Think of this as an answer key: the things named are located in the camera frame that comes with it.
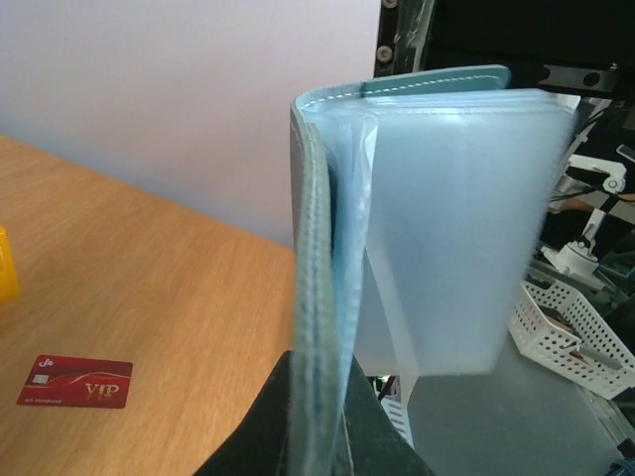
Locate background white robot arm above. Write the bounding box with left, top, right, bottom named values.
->
left=199, top=1, right=634, bottom=475

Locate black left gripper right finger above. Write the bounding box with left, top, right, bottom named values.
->
left=341, top=359, right=434, bottom=476

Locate red VIP card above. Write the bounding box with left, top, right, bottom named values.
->
left=17, top=354, right=134, bottom=409

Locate white perforated basket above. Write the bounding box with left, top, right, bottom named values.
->
left=509, top=281, right=634, bottom=400

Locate yellow plastic bin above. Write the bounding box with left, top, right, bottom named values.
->
left=0, top=227, right=20, bottom=302

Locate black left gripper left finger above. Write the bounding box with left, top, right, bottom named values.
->
left=195, top=351, right=293, bottom=476

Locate teal card holder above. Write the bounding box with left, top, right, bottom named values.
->
left=289, top=65, right=575, bottom=475

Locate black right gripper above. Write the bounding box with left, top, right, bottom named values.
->
left=374, top=0, right=634, bottom=99

